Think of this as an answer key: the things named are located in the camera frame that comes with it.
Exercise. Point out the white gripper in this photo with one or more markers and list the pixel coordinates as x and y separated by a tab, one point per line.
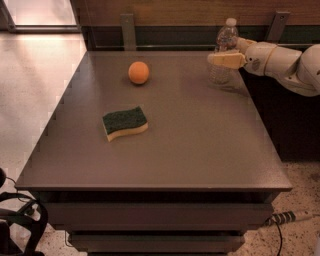
257	58

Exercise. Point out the clear plastic water bottle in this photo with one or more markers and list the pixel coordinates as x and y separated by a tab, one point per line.
225	43

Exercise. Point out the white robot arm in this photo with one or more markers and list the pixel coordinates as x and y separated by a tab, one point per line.
297	71

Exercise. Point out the orange fruit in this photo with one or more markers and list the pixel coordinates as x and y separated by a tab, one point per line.
138	72

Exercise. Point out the grey drawer cabinet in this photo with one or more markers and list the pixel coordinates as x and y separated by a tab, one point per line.
202	145

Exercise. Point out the green and yellow sponge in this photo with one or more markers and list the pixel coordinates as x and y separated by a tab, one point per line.
124	123

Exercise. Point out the white power strip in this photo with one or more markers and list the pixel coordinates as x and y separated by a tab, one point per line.
288	217

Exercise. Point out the lower grey drawer front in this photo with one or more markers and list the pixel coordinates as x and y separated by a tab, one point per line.
156	243

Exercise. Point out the grey drawer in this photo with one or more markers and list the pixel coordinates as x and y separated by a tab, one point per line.
156	243
157	216

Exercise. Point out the upper grey drawer front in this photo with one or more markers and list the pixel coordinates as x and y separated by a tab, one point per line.
157	216

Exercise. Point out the right metal wall bracket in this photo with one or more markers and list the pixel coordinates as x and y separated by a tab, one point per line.
277	26

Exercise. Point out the metal wall bracket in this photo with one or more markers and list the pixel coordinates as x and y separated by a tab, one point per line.
128	32
277	26

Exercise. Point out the left metal wall bracket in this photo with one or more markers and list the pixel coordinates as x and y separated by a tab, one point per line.
128	32

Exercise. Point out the horizontal metal rail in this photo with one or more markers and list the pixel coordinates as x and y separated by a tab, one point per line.
179	47

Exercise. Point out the window frame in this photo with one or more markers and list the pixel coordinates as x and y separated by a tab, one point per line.
39	16

